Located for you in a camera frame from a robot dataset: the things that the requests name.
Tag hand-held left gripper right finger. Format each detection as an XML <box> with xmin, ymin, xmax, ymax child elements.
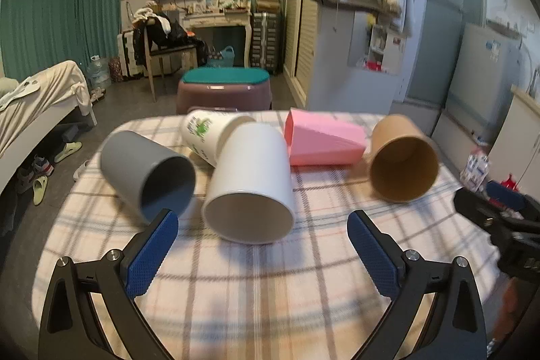
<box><xmin>347</xmin><ymin>209</ymin><xmax>488</xmax><ymax>360</ymax></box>

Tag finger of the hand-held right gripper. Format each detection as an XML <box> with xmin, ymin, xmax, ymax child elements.
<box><xmin>454</xmin><ymin>188</ymin><xmax>540</xmax><ymax>235</ymax></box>
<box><xmin>485</xmin><ymin>180</ymin><xmax>540</xmax><ymax>214</ymax></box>

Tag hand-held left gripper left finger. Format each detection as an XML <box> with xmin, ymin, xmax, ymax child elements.
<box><xmin>39</xmin><ymin>209</ymin><xmax>180</xmax><ymax>360</ymax></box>

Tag plain white cup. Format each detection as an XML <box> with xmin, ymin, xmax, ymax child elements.
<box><xmin>201</xmin><ymin>122</ymin><xmax>296</xmax><ymax>246</ymax></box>

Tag person's right forearm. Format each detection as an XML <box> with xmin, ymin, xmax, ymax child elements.
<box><xmin>494</xmin><ymin>280</ymin><xmax>520</xmax><ymax>341</ymax></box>

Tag grey cup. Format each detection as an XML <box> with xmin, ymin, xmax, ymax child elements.
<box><xmin>100</xmin><ymin>131</ymin><xmax>197</xmax><ymax>226</ymax></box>

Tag brown paper cup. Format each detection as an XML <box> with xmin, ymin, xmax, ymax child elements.
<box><xmin>369</xmin><ymin>114</ymin><xmax>440</xmax><ymax>204</ymax></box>

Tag pink square cup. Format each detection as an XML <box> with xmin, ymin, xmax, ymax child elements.
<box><xmin>284</xmin><ymin>109</ymin><xmax>366</xmax><ymax>167</ymax></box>

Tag white cup with green print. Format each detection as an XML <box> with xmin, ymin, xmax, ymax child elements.
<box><xmin>181</xmin><ymin>110</ymin><xmax>257</xmax><ymax>167</ymax></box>

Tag pack of plastic bottles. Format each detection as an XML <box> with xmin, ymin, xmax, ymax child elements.
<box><xmin>460</xmin><ymin>149</ymin><xmax>491</xmax><ymax>192</ymax></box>

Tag cream side cabinet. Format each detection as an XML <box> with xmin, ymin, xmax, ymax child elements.
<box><xmin>489</xmin><ymin>84</ymin><xmax>540</xmax><ymax>194</ymax></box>

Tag white shoe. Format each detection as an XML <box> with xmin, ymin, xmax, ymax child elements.
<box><xmin>73</xmin><ymin>160</ymin><xmax>91</xmax><ymax>182</ymax></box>

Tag grey refrigerator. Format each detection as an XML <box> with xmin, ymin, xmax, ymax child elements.
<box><xmin>446</xmin><ymin>23</ymin><xmax>527</xmax><ymax>145</ymax></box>

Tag plaid tablecloth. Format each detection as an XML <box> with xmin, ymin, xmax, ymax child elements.
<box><xmin>31</xmin><ymin>110</ymin><xmax>503</xmax><ymax>360</ymax></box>

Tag green slipper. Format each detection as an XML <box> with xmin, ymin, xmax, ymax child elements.
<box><xmin>33</xmin><ymin>175</ymin><xmax>49</xmax><ymax>206</ymax></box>
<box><xmin>54</xmin><ymin>141</ymin><xmax>83</xmax><ymax>164</ymax></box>

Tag grey and red sneakers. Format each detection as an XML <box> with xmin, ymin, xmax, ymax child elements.
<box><xmin>17</xmin><ymin>155</ymin><xmax>55</xmax><ymax>194</ymax></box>

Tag purple stool with teal cushion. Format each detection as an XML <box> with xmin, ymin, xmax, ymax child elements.
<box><xmin>176</xmin><ymin>67</ymin><xmax>274</xmax><ymax>117</ymax></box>

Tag clear water jug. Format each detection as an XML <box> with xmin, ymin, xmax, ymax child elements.
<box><xmin>87</xmin><ymin>55</ymin><xmax>112</xmax><ymax>89</ymax></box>

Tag bed with beige blanket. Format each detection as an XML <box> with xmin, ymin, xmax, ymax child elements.
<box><xmin>0</xmin><ymin>60</ymin><xmax>98</xmax><ymax>194</ymax></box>

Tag wooden chair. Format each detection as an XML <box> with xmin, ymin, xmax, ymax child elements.
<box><xmin>141</xmin><ymin>16</ymin><xmax>199</xmax><ymax>103</ymax></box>

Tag white suitcase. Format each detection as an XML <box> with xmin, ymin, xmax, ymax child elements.
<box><xmin>117</xmin><ymin>29</ymin><xmax>146</xmax><ymax>76</ymax></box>

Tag white slatted wardrobe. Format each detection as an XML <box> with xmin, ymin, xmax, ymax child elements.
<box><xmin>283</xmin><ymin>0</ymin><xmax>320</xmax><ymax>110</ymax></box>

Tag black clothes pile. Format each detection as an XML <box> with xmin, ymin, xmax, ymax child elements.
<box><xmin>145</xmin><ymin>12</ymin><xmax>187</xmax><ymax>49</ymax></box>

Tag dark drawer storage unit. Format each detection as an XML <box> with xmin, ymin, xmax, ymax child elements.
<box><xmin>250</xmin><ymin>11</ymin><xmax>281</xmax><ymax>75</ymax></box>

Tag white dressing table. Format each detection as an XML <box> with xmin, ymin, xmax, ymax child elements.
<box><xmin>182</xmin><ymin>9</ymin><xmax>253</xmax><ymax>70</ymax></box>

